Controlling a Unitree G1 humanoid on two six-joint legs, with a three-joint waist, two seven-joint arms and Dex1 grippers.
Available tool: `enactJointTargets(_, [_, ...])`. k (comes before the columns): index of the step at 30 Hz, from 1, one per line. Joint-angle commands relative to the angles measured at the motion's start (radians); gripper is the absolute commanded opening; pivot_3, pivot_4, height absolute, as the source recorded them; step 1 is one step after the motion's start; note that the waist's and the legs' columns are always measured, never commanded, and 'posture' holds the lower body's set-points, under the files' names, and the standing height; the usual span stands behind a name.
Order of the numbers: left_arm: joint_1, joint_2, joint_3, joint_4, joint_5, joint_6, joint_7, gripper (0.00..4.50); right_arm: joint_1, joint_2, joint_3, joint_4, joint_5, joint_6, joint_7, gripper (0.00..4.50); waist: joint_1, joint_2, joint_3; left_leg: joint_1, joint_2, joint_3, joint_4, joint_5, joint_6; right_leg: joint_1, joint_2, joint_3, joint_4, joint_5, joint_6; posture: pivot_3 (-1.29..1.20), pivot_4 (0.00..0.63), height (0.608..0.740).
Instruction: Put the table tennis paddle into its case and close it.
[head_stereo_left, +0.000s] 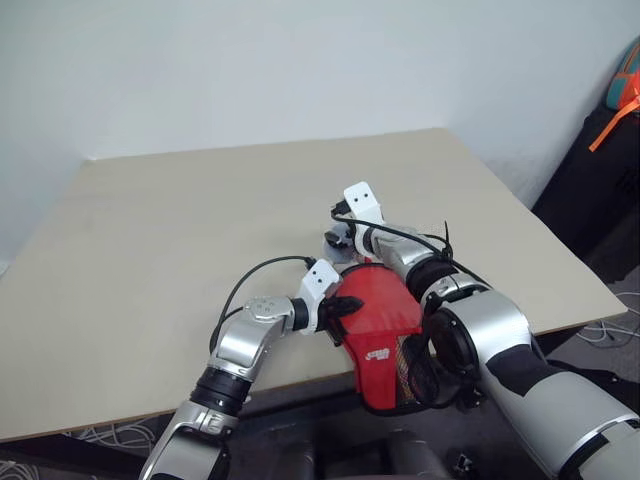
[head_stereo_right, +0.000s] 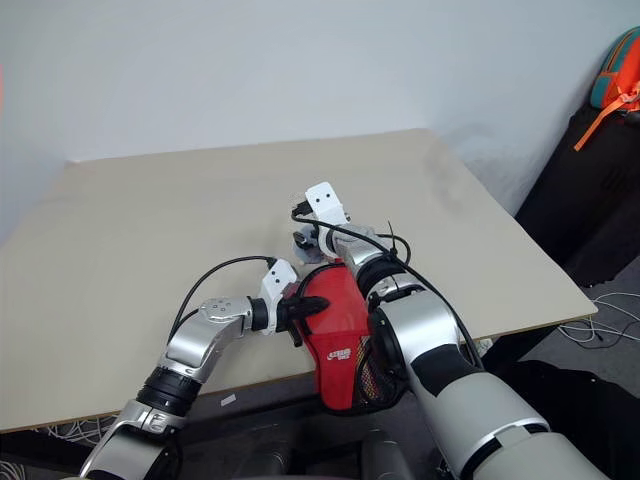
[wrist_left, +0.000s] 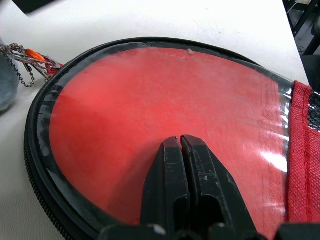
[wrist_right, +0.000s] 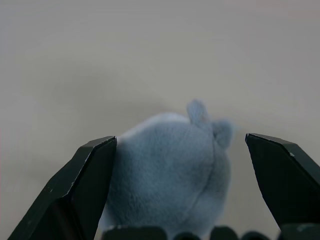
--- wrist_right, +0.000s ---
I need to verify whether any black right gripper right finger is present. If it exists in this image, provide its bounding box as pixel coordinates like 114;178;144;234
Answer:
245;132;320;227

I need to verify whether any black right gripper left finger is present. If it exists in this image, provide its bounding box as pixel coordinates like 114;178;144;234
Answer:
7;135;118;240

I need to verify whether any blue and white plush toy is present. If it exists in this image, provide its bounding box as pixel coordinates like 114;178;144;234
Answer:
98;98;242;237

